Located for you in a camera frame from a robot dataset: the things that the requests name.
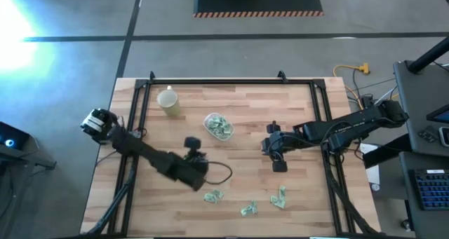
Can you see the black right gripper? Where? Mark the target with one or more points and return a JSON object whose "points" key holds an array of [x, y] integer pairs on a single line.
{"points": [[280, 144]]}

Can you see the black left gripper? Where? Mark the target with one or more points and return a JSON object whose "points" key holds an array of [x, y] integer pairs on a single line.
{"points": [[182, 167]]}

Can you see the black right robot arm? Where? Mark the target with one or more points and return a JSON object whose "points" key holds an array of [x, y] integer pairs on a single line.
{"points": [[350, 125]]}

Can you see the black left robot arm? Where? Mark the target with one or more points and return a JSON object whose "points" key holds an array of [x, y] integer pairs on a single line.
{"points": [[137, 148]]}

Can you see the clear plastic container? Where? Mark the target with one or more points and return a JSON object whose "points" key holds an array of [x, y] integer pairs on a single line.
{"points": [[207, 130]]}

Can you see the yellow-green cup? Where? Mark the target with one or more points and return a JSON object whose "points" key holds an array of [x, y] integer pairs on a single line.
{"points": [[168, 100]]}

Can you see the white paper sheet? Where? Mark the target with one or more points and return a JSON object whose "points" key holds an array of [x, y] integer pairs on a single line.
{"points": [[373, 172]]}

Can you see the black power adapter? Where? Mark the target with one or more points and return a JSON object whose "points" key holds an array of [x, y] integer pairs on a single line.
{"points": [[367, 99]]}

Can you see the white round disc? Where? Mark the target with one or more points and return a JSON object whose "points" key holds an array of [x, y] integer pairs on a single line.
{"points": [[375, 187]]}

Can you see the black hazard-striped floor mat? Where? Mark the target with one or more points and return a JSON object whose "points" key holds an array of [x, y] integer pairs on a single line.
{"points": [[257, 0]]}

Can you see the black caster wheel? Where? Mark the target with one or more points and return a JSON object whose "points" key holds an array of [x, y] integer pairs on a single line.
{"points": [[406, 225]]}

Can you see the small black controller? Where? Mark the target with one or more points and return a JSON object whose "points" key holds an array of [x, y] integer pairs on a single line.
{"points": [[427, 136]]}

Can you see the backlit keyboard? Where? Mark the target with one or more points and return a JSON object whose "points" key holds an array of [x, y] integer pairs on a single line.
{"points": [[433, 190]]}

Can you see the dark grey desk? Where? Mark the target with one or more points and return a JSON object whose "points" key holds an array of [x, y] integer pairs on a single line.
{"points": [[421, 225]]}

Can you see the tablet screen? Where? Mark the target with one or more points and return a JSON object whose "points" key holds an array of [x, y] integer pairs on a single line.
{"points": [[442, 115]]}

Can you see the smartphone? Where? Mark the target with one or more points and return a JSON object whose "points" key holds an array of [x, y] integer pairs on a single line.
{"points": [[445, 136]]}

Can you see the black pole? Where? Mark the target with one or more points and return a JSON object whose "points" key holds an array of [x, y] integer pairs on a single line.
{"points": [[428, 56]]}

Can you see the black box with blue light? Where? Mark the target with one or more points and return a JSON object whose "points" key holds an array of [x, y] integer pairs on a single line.
{"points": [[15, 135]]}

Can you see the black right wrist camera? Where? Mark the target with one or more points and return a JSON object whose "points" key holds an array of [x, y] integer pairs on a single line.
{"points": [[273, 127]]}

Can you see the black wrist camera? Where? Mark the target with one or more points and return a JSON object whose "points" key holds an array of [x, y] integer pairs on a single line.
{"points": [[192, 142], [273, 127]]}

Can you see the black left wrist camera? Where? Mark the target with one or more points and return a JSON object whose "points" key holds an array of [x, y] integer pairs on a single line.
{"points": [[192, 142]]}

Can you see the dark frame clamp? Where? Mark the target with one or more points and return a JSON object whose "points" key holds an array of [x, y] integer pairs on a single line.
{"points": [[151, 75], [281, 75]]}

